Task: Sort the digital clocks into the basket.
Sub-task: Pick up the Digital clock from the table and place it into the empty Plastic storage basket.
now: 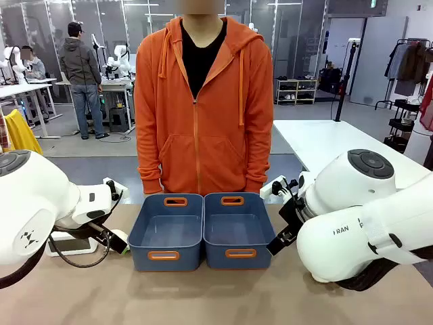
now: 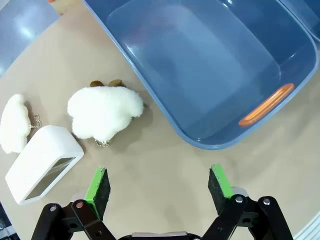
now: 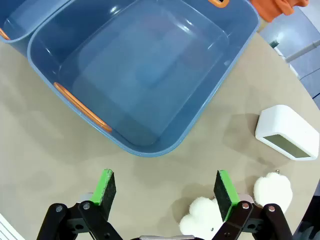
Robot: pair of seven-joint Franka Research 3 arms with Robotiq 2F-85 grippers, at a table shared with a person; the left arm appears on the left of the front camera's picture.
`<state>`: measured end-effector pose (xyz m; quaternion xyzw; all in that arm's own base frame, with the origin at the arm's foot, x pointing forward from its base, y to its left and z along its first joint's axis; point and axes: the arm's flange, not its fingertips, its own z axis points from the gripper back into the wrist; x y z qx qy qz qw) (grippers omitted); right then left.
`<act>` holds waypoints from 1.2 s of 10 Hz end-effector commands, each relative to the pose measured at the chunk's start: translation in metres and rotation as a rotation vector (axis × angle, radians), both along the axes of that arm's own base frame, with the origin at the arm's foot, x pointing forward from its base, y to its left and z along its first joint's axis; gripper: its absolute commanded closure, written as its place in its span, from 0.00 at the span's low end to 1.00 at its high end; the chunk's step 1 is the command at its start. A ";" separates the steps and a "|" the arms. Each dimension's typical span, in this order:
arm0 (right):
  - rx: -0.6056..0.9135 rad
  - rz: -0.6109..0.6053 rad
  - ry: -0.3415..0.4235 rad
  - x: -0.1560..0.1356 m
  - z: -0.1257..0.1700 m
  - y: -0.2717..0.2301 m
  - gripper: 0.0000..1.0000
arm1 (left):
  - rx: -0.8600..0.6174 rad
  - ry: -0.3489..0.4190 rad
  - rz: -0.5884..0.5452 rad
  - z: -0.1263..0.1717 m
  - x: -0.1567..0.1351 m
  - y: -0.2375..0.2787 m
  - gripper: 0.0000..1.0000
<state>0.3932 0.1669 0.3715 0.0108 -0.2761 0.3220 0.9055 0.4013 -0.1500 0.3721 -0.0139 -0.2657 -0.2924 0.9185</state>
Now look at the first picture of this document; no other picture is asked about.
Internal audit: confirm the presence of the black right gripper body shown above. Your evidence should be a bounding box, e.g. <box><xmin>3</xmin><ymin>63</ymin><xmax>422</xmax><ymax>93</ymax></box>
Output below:
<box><xmin>277</xmin><ymin>196</ymin><xmax>307</xmax><ymax>238</ymax></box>

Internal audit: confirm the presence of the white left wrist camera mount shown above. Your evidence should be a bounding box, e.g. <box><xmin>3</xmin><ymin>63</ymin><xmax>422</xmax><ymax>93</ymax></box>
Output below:
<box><xmin>102</xmin><ymin>177</ymin><xmax>130</xmax><ymax>202</ymax></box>

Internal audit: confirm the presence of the black left arm cable sleeve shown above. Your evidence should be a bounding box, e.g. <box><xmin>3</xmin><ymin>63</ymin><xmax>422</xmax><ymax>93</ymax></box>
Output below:
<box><xmin>0</xmin><ymin>246</ymin><xmax>45</xmax><ymax>290</ymax></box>

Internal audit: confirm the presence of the black bag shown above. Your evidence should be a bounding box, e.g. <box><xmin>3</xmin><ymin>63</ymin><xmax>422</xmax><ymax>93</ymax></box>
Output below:
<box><xmin>319</xmin><ymin>66</ymin><xmax>344</xmax><ymax>96</ymax></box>

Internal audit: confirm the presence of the white background desk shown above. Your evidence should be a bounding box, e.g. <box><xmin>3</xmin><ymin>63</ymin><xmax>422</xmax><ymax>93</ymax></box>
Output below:
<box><xmin>0</xmin><ymin>78</ymin><xmax>64</xmax><ymax>139</ymax></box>

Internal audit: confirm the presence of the seated person in gray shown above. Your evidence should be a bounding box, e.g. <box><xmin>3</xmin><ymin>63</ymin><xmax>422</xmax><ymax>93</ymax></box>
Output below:
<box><xmin>19</xmin><ymin>45</ymin><xmax>48</xmax><ymax>81</ymax></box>

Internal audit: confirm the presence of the gray step stool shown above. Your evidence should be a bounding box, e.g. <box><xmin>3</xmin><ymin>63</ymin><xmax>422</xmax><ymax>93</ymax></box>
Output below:
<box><xmin>108</xmin><ymin>107</ymin><xmax>131</xmax><ymax>133</ymax></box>

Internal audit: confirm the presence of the black clothes rack with garments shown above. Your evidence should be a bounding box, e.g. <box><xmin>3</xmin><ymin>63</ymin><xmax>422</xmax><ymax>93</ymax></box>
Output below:
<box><xmin>374</xmin><ymin>37</ymin><xmax>433</xmax><ymax>111</ymax></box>

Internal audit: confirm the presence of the person's right forearm orange sleeve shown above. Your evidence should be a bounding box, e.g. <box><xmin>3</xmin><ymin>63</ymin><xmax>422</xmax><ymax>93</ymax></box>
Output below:
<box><xmin>134</xmin><ymin>111</ymin><xmax>164</xmax><ymax>196</ymax></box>

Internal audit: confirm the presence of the white background workbench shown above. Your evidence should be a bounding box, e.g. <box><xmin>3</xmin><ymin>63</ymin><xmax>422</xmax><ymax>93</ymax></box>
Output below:
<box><xmin>55</xmin><ymin>78</ymin><xmax>136</xmax><ymax>133</ymax></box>

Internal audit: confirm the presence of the white shoe rack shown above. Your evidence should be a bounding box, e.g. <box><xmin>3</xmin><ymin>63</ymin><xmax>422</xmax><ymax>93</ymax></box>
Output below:
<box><xmin>275</xmin><ymin>78</ymin><xmax>319</xmax><ymax>106</ymax></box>

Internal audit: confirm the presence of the yellow garment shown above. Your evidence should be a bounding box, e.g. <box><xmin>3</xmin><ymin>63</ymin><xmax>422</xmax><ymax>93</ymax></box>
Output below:
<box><xmin>4</xmin><ymin>108</ymin><xmax>44</xmax><ymax>156</ymax></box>

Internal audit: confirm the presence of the plaid cloth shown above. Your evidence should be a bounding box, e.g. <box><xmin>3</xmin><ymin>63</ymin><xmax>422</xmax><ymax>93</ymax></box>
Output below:
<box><xmin>0</xmin><ymin>107</ymin><xmax>9</xmax><ymax>154</ymax></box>

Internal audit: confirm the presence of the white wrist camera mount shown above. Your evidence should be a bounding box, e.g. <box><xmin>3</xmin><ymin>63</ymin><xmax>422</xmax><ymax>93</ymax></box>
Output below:
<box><xmin>102</xmin><ymin>177</ymin><xmax>130</xmax><ymax>202</ymax></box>
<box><xmin>259</xmin><ymin>174</ymin><xmax>300</xmax><ymax>200</ymax></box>

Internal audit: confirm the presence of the blue basket with orange handles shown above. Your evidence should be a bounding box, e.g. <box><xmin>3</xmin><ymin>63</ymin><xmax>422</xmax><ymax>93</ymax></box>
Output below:
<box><xmin>127</xmin><ymin>193</ymin><xmax>205</xmax><ymax>273</ymax></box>
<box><xmin>202</xmin><ymin>192</ymin><xmax>277</xmax><ymax>271</ymax></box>

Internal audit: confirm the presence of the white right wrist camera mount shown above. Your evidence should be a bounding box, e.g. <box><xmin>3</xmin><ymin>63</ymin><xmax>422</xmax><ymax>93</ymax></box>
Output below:
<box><xmin>259</xmin><ymin>174</ymin><xmax>300</xmax><ymax>200</ymax></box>

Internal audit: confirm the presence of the person's left forearm orange sleeve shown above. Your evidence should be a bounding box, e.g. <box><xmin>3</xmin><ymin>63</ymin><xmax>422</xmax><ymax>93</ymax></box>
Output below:
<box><xmin>244</xmin><ymin>111</ymin><xmax>275</xmax><ymax>194</ymax></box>

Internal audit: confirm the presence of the large white table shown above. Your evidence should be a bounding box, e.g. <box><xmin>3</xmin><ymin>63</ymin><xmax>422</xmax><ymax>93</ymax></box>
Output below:
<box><xmin>272</xmin><ymin>118</ymin><xmax>431</xmax><ymax>190</ymax></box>

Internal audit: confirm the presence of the black utility cart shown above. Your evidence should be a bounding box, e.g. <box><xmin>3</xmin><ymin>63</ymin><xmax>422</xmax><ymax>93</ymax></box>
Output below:
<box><xmin>383</xmin><ymin>98</ymin><xmax>422</xmax><ymax>154</ymax></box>

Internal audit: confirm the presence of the black tripod with white head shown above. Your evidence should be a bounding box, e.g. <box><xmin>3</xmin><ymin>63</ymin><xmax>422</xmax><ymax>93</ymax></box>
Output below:
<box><xmin>334</xmin><ymin>37</ymin><xmax>361</xmax><ymax>123</ymax></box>

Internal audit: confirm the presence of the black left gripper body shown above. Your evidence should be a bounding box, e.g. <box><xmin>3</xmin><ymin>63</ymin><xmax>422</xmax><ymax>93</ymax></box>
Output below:
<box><xmin>79</xmin><ymin>219</ymin><xmax>118</xmax><ymax>245</ymax></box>

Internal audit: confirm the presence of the red garment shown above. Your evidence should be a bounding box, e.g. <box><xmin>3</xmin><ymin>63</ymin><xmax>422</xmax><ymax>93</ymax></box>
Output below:
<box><xmin>418</xmin><ymin>72</ymin><xmax>433</xmax><ymax>133</ymax></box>

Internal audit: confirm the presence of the man in gray jacket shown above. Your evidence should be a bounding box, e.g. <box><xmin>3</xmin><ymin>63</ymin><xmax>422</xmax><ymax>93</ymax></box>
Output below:
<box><xmin>58</xmin><ymin>21</ymin><xmax>111</xmax><ymax>140</ymax></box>

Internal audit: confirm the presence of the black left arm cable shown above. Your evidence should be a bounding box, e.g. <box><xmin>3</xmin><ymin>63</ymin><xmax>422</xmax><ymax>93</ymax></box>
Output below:
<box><xmin>47</xmin><ymin>228</ymin><xmax>112</xmax><ymax>269</ymax></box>

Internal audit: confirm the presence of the person in orange hoodie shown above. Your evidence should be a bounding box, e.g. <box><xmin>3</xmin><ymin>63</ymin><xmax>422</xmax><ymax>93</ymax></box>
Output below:
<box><xmin>133</xmin><ymin>0</ymin><xmax>275</xmax><ymax>197</ymax></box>

